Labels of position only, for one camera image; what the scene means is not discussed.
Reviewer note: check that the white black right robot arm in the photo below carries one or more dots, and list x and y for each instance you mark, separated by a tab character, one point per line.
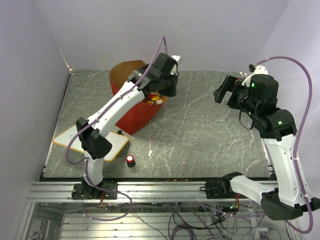
278	132

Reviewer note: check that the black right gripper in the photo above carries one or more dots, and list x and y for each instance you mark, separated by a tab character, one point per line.
228	85

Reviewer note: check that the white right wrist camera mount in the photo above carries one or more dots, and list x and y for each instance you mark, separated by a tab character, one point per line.
254	70

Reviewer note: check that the red paper bag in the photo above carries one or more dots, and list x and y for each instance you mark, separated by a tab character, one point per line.
139	115

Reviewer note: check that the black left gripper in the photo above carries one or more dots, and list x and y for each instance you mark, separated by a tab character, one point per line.
173	92

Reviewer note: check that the small whiteboard yellow frame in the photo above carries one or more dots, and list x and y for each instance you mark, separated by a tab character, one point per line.
118	142

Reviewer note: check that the red candy assortment bag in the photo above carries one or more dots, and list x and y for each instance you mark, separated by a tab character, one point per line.
154	98

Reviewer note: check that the aluminium frame rail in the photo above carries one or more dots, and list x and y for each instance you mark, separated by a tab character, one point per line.
139	192

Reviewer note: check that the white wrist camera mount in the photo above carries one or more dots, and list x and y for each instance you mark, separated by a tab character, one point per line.
177	58
254	70

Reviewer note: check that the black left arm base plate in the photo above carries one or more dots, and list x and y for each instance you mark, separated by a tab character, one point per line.
83	191

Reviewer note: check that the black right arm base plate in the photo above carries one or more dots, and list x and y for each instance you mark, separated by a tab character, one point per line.
217	188

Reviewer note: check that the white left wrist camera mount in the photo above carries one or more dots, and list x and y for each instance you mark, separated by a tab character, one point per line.
177	58

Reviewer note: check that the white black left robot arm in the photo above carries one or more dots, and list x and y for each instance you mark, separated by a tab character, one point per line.
92	131

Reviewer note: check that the red cap black marker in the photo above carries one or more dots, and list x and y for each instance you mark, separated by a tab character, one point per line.
130	160

